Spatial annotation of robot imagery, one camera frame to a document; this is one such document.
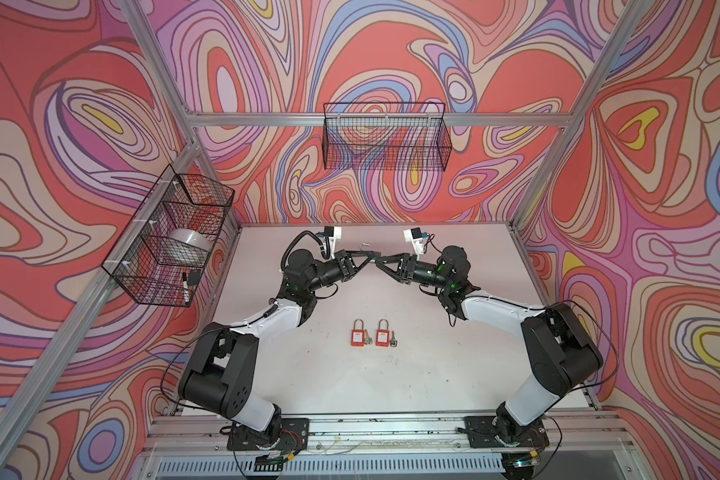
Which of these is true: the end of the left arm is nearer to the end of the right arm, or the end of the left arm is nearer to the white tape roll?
the end of the right arm

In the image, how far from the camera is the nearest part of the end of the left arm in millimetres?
715

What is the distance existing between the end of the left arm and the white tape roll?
0.99ft

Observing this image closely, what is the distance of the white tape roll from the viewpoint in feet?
2.31

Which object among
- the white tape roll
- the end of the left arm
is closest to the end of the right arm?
the end of the left arm
